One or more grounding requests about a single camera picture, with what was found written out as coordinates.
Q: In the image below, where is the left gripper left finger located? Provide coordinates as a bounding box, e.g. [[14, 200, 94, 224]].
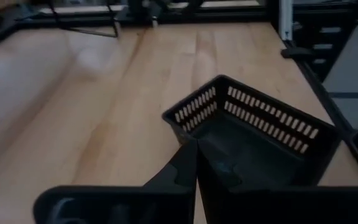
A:
[[33, 139, 198, 224]]

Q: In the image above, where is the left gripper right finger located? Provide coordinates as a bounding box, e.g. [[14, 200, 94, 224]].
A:
[[197, 139, 358, 224]]

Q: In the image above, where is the black slotted plastic basket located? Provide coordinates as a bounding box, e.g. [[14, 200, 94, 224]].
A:
[[162, 74, 343, 187]]

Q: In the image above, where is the wooden shelf with black legs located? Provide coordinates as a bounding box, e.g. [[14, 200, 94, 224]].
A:
[[48, 0, 119, 38]]

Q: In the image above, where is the black clamp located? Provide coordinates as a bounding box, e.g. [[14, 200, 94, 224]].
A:
[[280, 46, 316, 59]]

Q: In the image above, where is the black drawer cabinet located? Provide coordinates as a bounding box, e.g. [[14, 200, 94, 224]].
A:
[[292, 0, 358, 82]]

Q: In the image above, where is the white frame post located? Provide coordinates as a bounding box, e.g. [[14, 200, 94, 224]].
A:
[[280, 0, 293, 41]]

